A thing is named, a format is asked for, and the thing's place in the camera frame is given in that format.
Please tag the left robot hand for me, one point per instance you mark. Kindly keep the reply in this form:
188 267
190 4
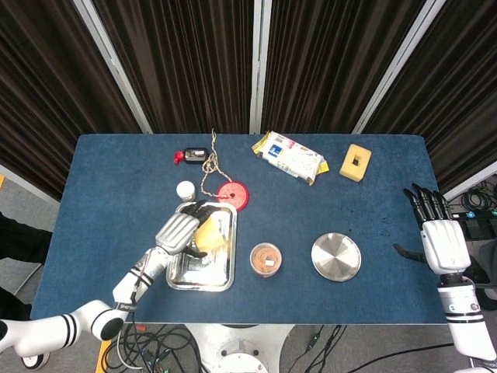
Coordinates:
176 233

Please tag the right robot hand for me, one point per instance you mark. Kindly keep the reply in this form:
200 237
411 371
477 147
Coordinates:
444 245

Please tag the yellow sponge block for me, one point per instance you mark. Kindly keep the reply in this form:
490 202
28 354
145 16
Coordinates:
207 235

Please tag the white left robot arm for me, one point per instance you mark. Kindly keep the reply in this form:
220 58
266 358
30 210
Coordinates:
128 285

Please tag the yellow block with hole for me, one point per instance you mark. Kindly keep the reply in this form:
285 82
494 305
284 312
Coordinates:
347 167

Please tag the small white jar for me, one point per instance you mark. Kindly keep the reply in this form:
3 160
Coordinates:
185 191

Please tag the rectangular stainless steel tray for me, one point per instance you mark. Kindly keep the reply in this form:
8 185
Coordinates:
202 276

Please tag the blue table cloth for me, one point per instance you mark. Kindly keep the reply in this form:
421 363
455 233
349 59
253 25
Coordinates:
116 194

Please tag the red disc with hole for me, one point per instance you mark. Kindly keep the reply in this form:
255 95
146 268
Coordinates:
238 196

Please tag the black device with red cap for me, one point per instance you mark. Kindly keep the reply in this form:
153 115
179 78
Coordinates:
194 155

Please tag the round metal lid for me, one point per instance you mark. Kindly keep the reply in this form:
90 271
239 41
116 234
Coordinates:
336 256

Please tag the white and yellow wipes packet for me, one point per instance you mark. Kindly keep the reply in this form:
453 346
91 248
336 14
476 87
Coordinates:
291 157

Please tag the dark brown pleated curtain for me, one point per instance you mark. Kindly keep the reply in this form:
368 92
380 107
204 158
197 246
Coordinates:
330 66
46 97
186 66
458 97

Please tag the person in black clothing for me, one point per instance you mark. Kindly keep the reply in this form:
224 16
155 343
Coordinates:
19 241

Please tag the white partition frame rail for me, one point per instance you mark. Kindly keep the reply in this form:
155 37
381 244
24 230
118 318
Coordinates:
29 185
471 180

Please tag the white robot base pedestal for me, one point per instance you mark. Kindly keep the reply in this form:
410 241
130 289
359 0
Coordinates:
240 349

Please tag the white partition frame post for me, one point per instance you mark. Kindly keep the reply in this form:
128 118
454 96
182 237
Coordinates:
112 62
260 66
400 66

